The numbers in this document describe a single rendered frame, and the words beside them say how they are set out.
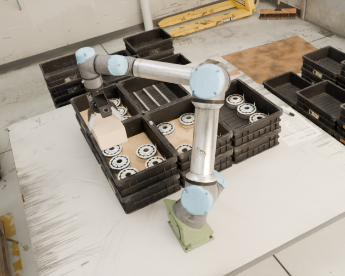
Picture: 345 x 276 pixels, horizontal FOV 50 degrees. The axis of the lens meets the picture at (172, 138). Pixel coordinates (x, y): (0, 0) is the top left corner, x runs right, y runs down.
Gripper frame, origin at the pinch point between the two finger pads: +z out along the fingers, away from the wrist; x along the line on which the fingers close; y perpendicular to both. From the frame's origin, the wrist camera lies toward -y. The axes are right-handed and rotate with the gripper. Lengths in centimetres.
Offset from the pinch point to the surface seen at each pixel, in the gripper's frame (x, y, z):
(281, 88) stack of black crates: -164, 81, 83
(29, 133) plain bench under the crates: 36, 78, 40
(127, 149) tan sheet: -9.0, 13.3, 27.2
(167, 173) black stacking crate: -18.7, -15.6, 25.4
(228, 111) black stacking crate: -69, 12, 27
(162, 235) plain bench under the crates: -5, -35, 41
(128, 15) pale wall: -117, 336, 83
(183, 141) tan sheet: -36.0, 2.8, 27.3
